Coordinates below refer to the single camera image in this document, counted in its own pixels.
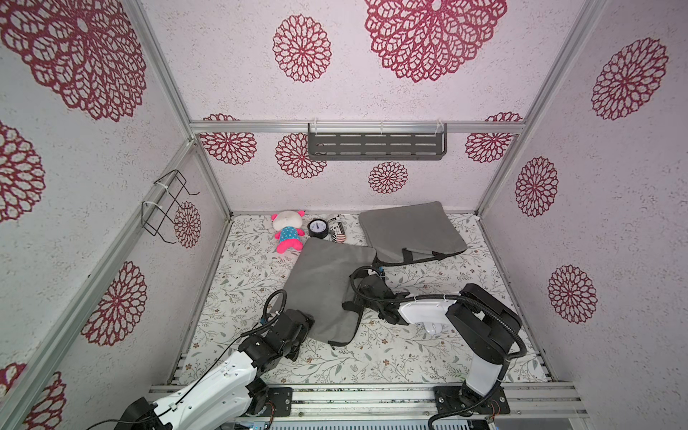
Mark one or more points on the dark grey wall shelf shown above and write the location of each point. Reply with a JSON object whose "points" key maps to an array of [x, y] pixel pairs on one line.
{"points": [[379, 146]]}

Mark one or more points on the black wire wall rack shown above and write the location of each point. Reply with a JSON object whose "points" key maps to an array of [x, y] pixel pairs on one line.
{"points": [[172, 217]]}

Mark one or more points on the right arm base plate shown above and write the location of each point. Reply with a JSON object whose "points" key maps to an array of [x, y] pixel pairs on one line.
{"points": [[455, 398]]}

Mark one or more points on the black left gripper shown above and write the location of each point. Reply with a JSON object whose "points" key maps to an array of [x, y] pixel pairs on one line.
{"points": [[304, 334]]}

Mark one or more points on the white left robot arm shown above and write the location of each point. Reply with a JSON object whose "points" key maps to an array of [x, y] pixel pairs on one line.
{"points": [[232, 388]]}

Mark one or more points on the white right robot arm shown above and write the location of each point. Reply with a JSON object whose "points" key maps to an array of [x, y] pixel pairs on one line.
{"points": [[489, 327]]}

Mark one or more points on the grey laptop bag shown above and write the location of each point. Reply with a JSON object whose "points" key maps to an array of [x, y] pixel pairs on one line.
{"points": [[318, 286], [405, 235]]}

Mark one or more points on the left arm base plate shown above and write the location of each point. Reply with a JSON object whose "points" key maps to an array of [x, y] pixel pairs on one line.
{"points": [[275, 402]]}

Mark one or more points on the flag patterned can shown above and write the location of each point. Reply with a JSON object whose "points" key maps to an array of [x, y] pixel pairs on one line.
{"points": [[336, 230]]}

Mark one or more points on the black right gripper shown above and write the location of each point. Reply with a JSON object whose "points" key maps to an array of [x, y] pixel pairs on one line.
{"points": [[371, 293]]}

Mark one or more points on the white computer mouse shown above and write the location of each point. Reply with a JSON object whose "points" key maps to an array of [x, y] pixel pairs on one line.
{"points": [[433, 328]]}

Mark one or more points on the pink white plush toy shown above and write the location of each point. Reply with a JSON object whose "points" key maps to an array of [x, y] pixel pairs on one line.
{"points": [[288, 230]]}

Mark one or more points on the black round gauge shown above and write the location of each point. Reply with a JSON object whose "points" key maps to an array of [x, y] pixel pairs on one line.
{"points": [[318, 228]]}

